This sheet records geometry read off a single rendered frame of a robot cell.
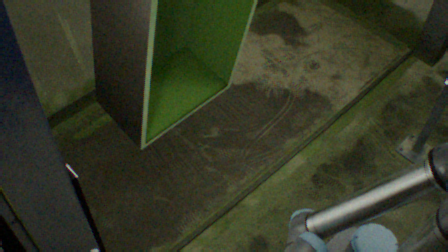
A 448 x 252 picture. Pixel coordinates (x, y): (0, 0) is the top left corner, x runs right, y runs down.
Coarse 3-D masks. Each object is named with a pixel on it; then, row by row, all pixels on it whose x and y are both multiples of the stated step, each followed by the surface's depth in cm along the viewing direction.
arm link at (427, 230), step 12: (444, 204) 97; (432, 216) 103; (444, 216) 96; (420, 228) 107; (432, 228) 100; (444, 228) 96; (408, 240) 111; (420, 240) 104; (432, 240) 100; (444, 240) 97
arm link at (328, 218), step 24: (408, 168) 112; (432, 168) 104; (360, 192) 123; (384, 192) 115; (408, 192) 110; (432, 192) 108; (312, 216) 135; (336, 216) 127; (360, 216) 122; (288, 240) 138
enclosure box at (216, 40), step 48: (96, 0) 169; (144, 0) 145; (192, 0) 229; (240, 0) 206; (96, 48) 194; (144, 48) 162; (192, 48) 256; (240, 48) 223; (96, 96) 226; (144, 96) 185; (192, 96) 242; (144, 144) 219
